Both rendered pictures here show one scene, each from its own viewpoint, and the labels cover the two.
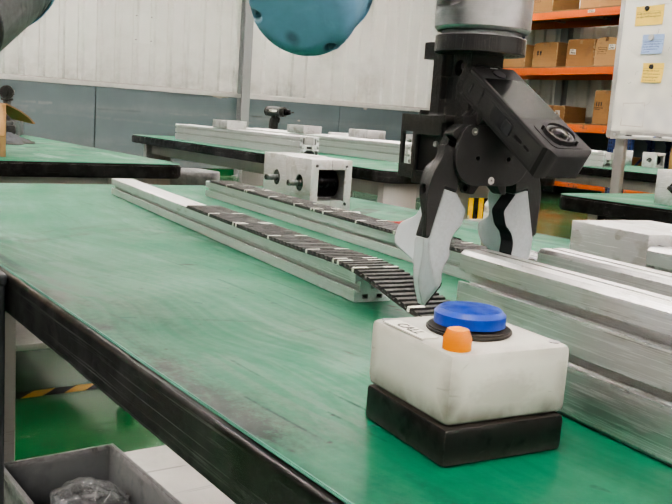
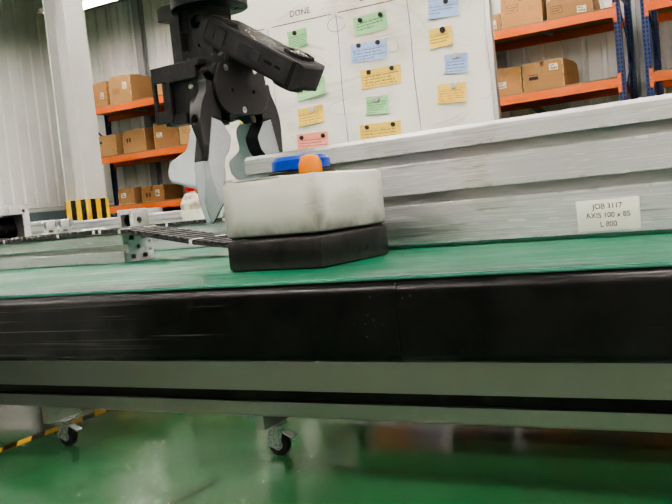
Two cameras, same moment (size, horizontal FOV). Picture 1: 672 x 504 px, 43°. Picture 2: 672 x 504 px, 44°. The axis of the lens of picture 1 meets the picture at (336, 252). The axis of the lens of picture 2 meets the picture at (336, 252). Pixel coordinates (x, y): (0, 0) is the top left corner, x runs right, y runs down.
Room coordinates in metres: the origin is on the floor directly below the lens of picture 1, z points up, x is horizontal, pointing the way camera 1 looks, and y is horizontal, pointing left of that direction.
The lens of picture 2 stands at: (-0.05, 0.15, 0.82)
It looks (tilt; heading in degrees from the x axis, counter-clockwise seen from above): 4 degrees down; 334
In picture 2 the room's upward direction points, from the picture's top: 6 degrees counter-clockwise
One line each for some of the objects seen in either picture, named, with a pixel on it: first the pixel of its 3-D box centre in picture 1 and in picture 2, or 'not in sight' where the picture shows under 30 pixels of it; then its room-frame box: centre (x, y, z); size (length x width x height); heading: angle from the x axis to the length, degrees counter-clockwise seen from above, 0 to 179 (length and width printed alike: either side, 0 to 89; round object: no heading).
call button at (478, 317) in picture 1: (469, 323); (301, 170); (0.47, -0.08, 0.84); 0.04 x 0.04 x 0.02
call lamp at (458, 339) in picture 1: (457, 337); (309, 163); (0.43, -0.06, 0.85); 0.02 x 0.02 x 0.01
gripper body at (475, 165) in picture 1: (467, 115); (209, 62); (0.70, -0.10, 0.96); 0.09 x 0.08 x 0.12; 29
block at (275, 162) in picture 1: (289, 177); not in sight; (1.75, 0.11, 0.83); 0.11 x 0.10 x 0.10; 123
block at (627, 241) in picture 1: (633, 279); not in sight; (0.76, -0.27, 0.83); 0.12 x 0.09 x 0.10; 119
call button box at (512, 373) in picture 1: (476, 378); (313, 216); (0.47, -0.08, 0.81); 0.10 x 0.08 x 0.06; 119
